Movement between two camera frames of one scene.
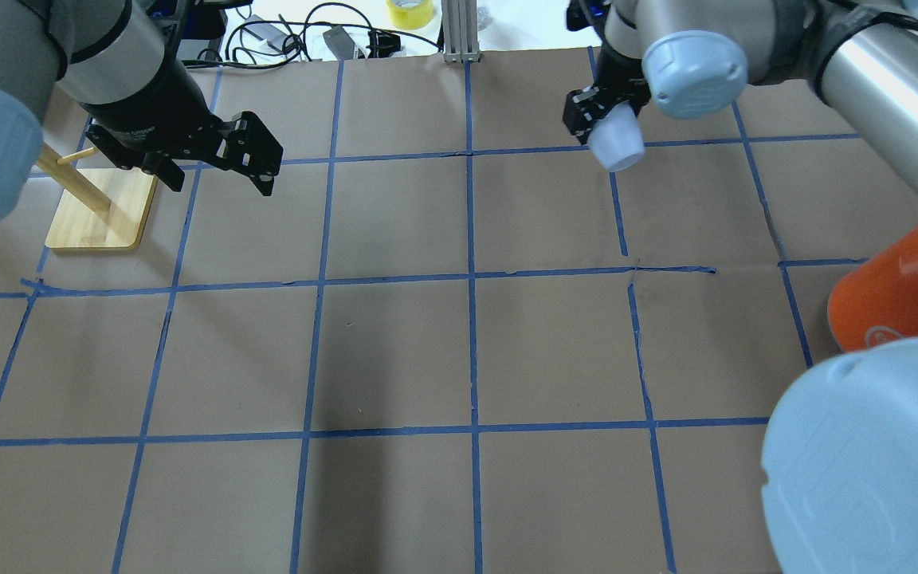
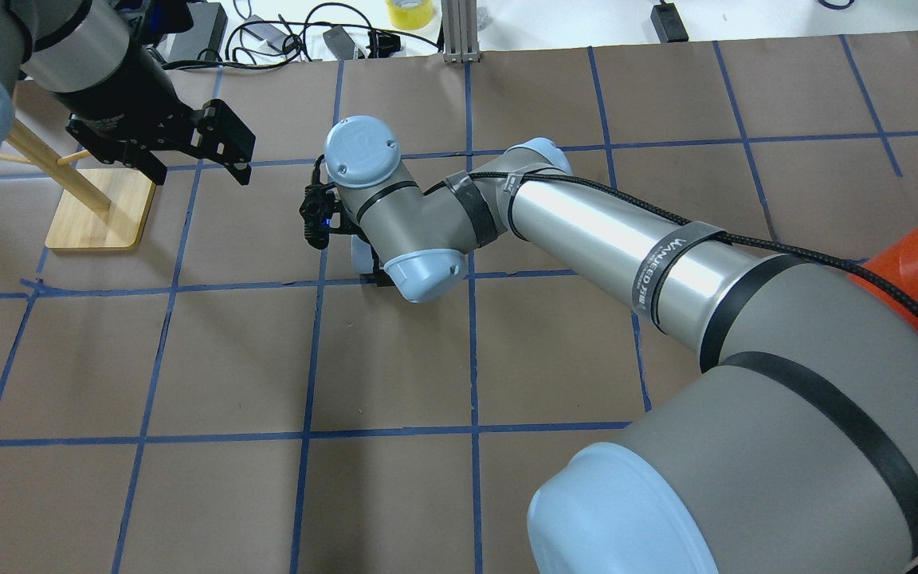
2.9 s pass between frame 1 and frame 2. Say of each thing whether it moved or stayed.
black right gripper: moved
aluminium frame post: stayed
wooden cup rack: stayed
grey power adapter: stayed
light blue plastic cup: moved
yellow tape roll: stayed
